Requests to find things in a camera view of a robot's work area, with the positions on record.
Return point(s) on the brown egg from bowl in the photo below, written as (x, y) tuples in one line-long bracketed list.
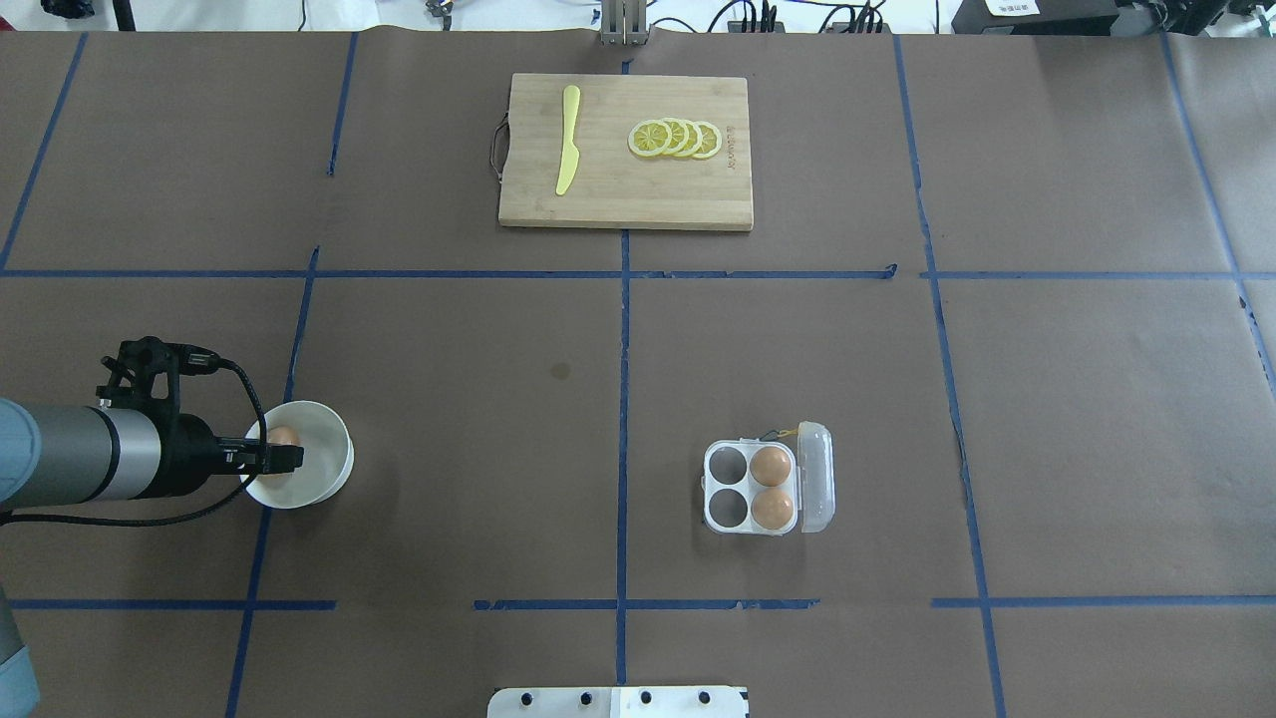
[(283, 436)]

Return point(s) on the white round bowl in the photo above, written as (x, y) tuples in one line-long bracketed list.
[(328, 460)]

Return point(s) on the aluminium frame post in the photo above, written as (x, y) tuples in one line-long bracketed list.
[(624, 23)]

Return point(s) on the clear plastic egg box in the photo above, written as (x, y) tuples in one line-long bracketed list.
[(728, 487)]

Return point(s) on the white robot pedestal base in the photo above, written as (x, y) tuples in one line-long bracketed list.
[(621, 701)]

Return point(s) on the brown egg in box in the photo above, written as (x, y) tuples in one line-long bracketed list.
[(771, 466), (773, 509)]

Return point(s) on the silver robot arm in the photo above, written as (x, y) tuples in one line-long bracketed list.
[(61, 456)]

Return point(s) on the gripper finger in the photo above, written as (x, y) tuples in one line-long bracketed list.
[(263, 458)]

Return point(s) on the black computer box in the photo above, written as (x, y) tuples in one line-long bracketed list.
[(1035, 18)]

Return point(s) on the wooden cutting board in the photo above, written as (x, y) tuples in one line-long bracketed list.
[(613, 187)]

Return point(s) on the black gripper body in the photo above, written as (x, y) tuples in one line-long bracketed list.
[(185, 454)]

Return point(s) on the yellow plastic knife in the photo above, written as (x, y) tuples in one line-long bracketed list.
[(569, 152)]

